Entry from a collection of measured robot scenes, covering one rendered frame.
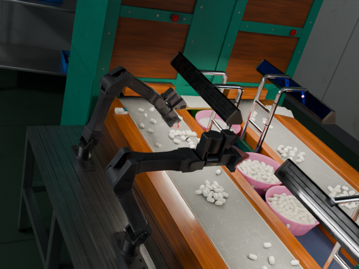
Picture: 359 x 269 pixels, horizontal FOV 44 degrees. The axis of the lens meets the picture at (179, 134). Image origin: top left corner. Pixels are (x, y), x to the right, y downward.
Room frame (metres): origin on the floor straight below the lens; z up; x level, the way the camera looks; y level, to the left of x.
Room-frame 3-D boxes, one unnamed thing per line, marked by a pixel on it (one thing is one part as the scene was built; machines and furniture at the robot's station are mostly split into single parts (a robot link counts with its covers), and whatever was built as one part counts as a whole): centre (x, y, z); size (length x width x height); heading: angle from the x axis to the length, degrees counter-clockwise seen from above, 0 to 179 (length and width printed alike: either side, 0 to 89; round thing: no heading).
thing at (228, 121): (1.99, -0.05, 1.08); 0.62 x 0.08 x 0.07; 33
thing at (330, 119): (2.29, -0.52, 1.08); 0.62 x 0.08 x 0.07; 33
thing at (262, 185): (1.91, -0.43, 0.72); 0.27 x 0.27 x 0.10
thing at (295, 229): (1.68, -0.58, 0.72); 0.27 x 0.27 x 0.10
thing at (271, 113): (2.25, -0.45, 0.90); 0.20 x 0.19 x 0.45; 33
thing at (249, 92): (2.70, -0.33, 0.83); 0.30 x 0.06 x 0.07; 123
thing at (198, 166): (1.32, -0.09, 1.11); 0.12 x 0.09 x 0.12; 124
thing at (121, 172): (1.22, 0.05, 1.05); 0.30 x 0.09 x 0.12; 124
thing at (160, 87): (2.33, 0.24, 0.83); 0.30 x 0.06 x 0.07; 123
